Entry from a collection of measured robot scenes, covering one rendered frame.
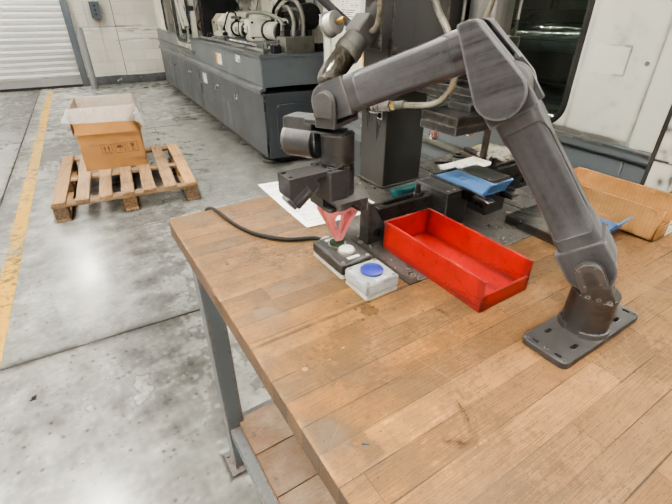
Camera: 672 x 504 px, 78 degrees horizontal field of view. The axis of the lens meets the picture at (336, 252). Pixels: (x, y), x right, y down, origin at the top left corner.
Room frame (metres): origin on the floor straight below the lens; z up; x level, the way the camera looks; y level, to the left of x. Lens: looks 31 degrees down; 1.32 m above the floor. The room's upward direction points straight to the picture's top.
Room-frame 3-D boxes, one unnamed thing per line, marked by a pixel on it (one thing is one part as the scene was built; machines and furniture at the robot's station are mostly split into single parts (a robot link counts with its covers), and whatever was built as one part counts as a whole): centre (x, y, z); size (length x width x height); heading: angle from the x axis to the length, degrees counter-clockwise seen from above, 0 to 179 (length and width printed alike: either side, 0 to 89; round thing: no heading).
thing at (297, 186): (0.66, 0.04, 1.06); 0.11 x 0.07 x 0.06; 123
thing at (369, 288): (0.60, -0.06, 0.90); 0.07 x 0.07 x 0.06; 32
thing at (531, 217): (0.82, -0.50, 0.91); 0.17 x 0.16 x 0.02; 122
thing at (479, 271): (0.66, -0.21, 0.93); 0.25 x 0.12 x 0.06; 32
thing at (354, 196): (0.69, 0.00, 1.06); 0.10 x 0.07 x 0.07; 32
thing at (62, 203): (3.38, 1.80, 0.07); 1.20 x 1.00 x 0.14; 26
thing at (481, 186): (0.86, -0.30, 1.00); 0.15 x 0.07 x 0.03; 32
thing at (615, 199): (0.89, -0.64, 0.93); 0.25 x 0.13 x 0.08; 32
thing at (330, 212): (0.70, 0.00, 0.99); 0.07 x 0.07 x 0.09; 32
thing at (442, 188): (0.90, -0.29, 0.98); 0.20 x 0.10 x 0.01; 122
